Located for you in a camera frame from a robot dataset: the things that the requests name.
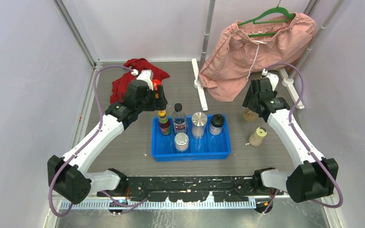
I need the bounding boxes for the red lid chili jar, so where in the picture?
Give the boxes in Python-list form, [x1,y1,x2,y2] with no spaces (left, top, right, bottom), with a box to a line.
[152,79,162,91]

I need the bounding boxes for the small black cap shaker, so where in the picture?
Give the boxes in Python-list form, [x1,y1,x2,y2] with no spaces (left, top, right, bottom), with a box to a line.
[243,108,259,121]

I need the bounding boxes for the yellow cap sauce bottle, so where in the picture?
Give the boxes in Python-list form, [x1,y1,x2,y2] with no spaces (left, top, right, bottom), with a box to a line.
[158,110,171,135]

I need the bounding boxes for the clear bottle black cap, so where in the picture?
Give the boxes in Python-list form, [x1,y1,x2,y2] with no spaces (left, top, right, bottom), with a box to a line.
[172,103,187,134]

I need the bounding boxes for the yellow lid grain jar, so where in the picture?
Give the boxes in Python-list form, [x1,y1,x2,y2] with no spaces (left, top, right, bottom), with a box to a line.
[249,127,267,147]

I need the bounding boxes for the black cap shaker bottle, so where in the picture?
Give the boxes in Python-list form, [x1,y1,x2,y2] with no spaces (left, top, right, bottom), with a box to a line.
[209,114,225,136]

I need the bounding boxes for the white lid sago jar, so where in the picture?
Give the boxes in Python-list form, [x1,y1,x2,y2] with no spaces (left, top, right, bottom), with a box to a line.
[174,133,189,153]

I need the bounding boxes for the silver lid grain jar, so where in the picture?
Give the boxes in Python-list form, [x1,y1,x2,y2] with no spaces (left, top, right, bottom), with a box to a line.
[191,112,208,139]

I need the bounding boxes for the blue plastic divided bin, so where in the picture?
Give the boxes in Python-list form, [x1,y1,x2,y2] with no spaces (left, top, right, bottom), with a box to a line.
[151,115,231,162]

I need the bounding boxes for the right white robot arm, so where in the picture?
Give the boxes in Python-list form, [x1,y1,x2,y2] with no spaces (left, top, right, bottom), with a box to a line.
[242,76,338,203]

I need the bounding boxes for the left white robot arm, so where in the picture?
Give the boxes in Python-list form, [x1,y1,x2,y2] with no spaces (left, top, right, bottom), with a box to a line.
[48,79,167,205]

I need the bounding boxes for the red cloth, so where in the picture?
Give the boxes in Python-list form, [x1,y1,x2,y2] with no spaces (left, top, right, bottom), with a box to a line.
[110,58,170,104]

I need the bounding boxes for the white clothes rack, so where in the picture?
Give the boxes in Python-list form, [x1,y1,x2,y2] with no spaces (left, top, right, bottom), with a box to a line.
[191,0,345,112]

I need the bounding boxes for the pink shorts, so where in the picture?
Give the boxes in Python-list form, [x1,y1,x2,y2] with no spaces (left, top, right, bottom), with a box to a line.
[199,12,316,102]

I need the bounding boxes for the green clothes hanger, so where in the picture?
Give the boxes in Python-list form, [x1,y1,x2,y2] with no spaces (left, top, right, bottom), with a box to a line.
[237,0,296,38]

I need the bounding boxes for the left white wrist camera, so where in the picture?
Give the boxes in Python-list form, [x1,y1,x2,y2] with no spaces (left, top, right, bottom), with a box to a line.
[131,69,154,91]

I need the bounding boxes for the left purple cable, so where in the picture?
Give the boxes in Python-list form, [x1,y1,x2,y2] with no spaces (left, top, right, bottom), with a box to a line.
[48,65,137,218]

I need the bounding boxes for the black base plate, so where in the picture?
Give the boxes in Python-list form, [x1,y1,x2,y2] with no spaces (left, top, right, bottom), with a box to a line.
[107,176,274,202]

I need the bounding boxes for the white slotted cable duct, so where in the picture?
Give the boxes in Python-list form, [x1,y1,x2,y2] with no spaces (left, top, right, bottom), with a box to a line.
[72,197,256,210]

